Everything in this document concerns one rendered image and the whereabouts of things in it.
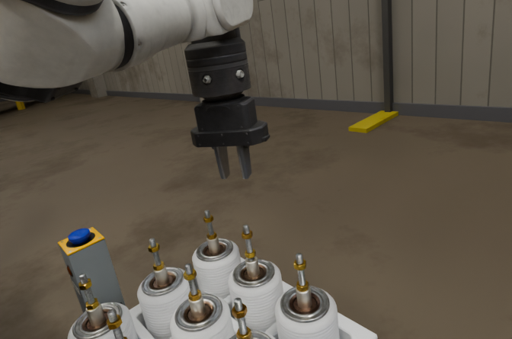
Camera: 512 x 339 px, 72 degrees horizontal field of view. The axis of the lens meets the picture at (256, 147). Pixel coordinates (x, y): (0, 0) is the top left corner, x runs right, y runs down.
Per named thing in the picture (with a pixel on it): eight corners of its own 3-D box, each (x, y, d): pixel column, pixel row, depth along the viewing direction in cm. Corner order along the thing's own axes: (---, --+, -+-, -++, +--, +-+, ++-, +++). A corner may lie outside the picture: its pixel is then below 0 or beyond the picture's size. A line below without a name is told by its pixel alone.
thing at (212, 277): (259, 322, 76) (247, 250, 70) (219, 346, 71) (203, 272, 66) (237, 298, 84) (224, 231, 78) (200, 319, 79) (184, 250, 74)
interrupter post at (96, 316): (108, 315, 59) (103, 299, 58) (102, 327, 56) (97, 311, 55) (94, 317, 59) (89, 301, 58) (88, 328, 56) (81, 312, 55)
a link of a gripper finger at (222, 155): (231, 173, 59) (225, 137, 57) (224, 180, 56) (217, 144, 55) (222, 173, 60) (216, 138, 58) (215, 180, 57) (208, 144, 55)
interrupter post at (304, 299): (298, 299, 56) (296, 281, 55) (313, 300, 56) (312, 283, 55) (296, 310, 54) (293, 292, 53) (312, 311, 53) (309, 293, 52)
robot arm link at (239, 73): (276, 130, 58) (267, 55, 54) (259, 150, 49) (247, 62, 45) (206, 133, 62) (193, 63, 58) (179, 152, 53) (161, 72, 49)
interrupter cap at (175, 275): (132, 291, 64) (132, 287, 64) (163, 265, 70) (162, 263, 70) (163, 302, 60) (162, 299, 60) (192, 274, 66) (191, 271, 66)
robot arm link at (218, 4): (257, 19, 51) (216, 39, 40) (204, 27, 55) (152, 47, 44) (249, -31, 48) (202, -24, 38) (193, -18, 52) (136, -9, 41)
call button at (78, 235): (74, 250, 68) (71, 241, 67) (68, 243, 71) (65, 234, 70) (94, 240, 71) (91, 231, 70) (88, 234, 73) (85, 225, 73)
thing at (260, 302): (298, 364, 65) (287, 283, 60) (248, 380, 64) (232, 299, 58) (283, 325, 74) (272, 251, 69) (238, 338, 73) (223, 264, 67)
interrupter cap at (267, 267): (280, 282, 61) (280, 279, 60) (236, 294, 59) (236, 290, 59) (268, 257, 68) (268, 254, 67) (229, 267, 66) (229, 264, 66)
